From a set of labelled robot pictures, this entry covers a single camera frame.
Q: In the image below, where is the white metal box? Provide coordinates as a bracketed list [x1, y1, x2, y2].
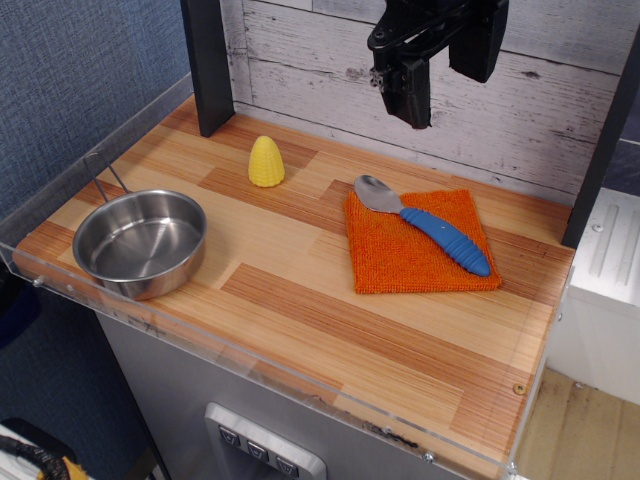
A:
[547, 188, 639, 404]

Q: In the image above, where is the silver dispenser button panel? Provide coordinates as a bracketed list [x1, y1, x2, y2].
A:
[204, 402, 327, 479]

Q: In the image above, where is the left black vertical post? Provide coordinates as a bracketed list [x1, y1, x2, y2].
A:
[180, 0, 235, 137]

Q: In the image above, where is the orange knitted cloth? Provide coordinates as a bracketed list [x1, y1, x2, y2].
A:
[344, 189, 502, 294]

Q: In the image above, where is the stainless steel pot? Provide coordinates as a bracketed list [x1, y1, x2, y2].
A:
[72, 152, 208, 300]

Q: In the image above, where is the yellow object bottom left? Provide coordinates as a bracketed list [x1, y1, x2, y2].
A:
[65, 462, 89, 480]

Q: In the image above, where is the black braided cable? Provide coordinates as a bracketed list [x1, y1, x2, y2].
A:
[0, 433, 71, 480]

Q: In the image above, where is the yellow toy corn cob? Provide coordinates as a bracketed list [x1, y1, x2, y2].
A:
[248, 135, 285, 187]

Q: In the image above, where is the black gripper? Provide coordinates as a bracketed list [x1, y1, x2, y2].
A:
[367, 1, 509, 130]

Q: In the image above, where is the right black vertical post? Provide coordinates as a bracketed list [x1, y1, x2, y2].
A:
[562, 31, 639, 248]

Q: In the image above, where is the black vertical post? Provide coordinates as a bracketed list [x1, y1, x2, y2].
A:
[562, 31, 639, 248]
[180, 0, 235, 137]

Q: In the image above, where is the silver toy fridge cabinet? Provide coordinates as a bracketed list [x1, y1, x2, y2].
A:
[98, 315, 504, 479]

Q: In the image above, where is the blue handled metal spoon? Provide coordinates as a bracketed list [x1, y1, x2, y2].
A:
[354, 175, 491, 277]

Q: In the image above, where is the clear acrylic guard rail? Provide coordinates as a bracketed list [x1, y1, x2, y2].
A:
[11, 91, 572, 478]

